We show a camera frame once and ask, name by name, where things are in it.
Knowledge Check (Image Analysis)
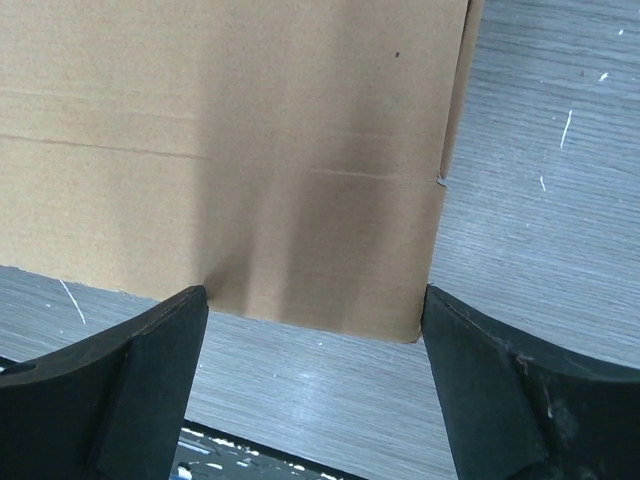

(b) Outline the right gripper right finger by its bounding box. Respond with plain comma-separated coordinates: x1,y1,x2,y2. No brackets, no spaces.
422,285,639,480

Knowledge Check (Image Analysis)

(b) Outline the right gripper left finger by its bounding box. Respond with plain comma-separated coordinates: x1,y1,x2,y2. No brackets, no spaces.
1,285,209,479

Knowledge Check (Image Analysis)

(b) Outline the brown cardboard box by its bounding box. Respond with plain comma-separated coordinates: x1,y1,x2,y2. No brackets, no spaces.
1,1,483,343

